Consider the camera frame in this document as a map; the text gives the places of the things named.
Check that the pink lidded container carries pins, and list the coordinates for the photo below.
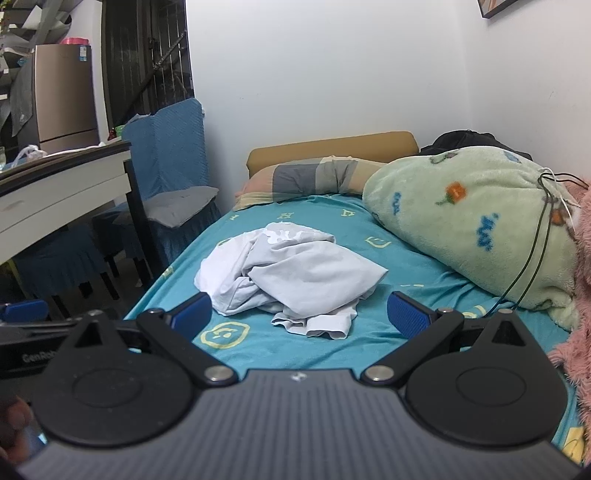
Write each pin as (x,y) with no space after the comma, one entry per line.
(76,42)

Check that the tan headboard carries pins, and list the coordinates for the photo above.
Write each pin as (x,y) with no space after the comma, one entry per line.
(323,145)

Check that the grey seat cushion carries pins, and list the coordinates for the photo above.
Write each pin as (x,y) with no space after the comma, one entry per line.
(180,203)

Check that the plaid pillow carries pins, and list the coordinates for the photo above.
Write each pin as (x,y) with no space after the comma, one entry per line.
(300,177)

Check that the bronze refrigerator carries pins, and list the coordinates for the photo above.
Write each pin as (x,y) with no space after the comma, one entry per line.
(64,92)

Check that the person's left hand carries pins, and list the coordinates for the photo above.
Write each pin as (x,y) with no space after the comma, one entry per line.
(14,427)

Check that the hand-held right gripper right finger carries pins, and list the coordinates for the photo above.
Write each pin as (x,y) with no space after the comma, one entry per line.
(406,314)

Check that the dark grille door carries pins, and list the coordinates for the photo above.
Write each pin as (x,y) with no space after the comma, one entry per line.
(134,55)

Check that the bed with teal sheet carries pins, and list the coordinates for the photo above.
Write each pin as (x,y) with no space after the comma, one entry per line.
(332,357)

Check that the blue covered chair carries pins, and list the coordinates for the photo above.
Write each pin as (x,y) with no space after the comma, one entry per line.
(55,263)
(171,147)

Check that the green fleece blanket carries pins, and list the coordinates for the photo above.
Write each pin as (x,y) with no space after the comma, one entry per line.
(461,221)

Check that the framed wall picture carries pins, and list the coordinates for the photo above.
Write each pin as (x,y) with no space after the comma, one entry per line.
(496,7)

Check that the black cloth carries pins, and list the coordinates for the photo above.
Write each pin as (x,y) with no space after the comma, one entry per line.
(461,138)

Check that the white table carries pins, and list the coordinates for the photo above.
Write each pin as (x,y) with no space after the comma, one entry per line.
(60,184)

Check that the white garment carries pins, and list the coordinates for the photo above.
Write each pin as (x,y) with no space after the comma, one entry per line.
(295,267)

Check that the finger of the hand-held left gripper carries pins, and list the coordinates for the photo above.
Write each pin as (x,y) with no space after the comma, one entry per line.
(25,310)

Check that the white plastic bag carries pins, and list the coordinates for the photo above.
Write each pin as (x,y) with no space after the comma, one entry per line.
(27,154)

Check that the pink fluffy blanket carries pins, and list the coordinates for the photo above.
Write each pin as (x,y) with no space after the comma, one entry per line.
(579,355)

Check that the grey hanging garment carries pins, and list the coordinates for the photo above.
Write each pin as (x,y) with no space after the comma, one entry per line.
(23,101)

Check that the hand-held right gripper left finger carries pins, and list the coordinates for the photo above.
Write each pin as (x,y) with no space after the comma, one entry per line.
(194,310)

